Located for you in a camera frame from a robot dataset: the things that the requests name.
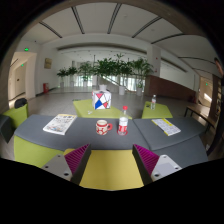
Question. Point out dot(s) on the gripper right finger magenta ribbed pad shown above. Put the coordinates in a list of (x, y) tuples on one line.
[(153, 167)]

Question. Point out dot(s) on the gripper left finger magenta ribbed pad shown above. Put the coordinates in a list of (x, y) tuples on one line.
[(71, 166)]

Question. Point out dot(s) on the distant clear water bottle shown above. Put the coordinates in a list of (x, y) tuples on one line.
[(153, 102)]

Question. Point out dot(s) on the colourful magazine on left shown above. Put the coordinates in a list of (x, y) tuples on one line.
[(60, 124)]

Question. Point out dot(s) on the yellow white booklet on right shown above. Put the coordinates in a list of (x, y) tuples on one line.
[(168, 128)]

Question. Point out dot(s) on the red round coaster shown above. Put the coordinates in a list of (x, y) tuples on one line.
[(122, 133)]

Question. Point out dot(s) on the red and white mug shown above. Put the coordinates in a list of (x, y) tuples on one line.
[(103, 127)]

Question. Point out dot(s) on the white red blue patterned cube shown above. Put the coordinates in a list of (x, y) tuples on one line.
[(101, 99)]

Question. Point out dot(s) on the wooden bench on right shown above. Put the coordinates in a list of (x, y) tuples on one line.
[(197, 109)]

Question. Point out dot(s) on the green chair on left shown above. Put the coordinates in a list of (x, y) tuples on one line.
[(17, 115)]

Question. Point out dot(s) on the black backpack on chair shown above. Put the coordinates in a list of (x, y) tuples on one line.
[(20, 103)]

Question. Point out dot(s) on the red fire extinguisher box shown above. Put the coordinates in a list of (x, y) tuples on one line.
[(45, 88)]

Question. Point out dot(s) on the potted plant right white pot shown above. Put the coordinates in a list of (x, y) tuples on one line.
[(141, 69)]

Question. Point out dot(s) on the potted plant in white pot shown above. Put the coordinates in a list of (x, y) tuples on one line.
[(121, 69)]

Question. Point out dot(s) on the framed notice on wall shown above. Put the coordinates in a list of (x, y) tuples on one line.
[(48, 63)]

